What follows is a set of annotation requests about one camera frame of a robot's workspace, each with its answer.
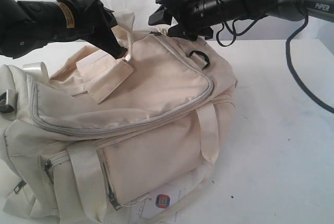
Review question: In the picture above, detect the white backdrop curtain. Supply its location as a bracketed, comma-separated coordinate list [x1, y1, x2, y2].
[0, 0, 334, 44]

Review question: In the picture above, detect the white paper tag sheet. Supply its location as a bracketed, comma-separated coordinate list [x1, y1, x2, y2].
[129, 183, 195, 223]

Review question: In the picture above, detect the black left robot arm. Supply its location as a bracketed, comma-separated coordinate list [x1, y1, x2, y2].
[1, 0, 127, 59]

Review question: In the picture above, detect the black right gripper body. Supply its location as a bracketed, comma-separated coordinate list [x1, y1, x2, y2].
[148, 0, 213, 40]

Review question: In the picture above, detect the cream canvas duffel bag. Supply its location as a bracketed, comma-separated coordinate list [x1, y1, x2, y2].
[1, 11, 237, 223]

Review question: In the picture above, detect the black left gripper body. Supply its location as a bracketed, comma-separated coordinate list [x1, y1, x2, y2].
[56, 0, 117, 41]

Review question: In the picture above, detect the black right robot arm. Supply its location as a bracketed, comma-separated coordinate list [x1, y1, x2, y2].
[148, 0, 333, 41]

